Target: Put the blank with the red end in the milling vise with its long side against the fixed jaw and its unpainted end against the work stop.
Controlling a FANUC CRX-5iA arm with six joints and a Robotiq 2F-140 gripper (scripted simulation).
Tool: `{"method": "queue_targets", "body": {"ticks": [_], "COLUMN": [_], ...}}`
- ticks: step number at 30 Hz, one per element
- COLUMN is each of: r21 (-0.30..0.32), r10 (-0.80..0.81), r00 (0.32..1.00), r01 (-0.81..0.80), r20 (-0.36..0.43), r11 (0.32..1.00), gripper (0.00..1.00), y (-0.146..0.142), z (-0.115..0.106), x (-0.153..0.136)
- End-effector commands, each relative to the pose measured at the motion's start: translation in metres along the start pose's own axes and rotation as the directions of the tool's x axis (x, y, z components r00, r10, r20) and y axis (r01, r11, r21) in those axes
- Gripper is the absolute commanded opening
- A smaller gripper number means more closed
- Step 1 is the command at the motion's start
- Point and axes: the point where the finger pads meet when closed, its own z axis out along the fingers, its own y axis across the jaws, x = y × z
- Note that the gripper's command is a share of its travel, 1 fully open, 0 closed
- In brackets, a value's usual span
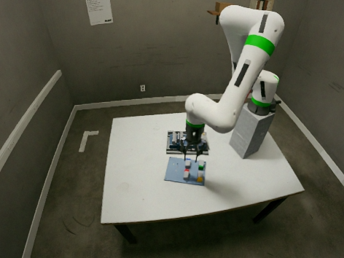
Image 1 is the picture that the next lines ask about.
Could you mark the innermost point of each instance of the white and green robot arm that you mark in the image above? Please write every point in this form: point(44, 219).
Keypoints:
point(264, 29)

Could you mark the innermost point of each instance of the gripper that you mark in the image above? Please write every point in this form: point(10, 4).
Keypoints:
point(192, 141)

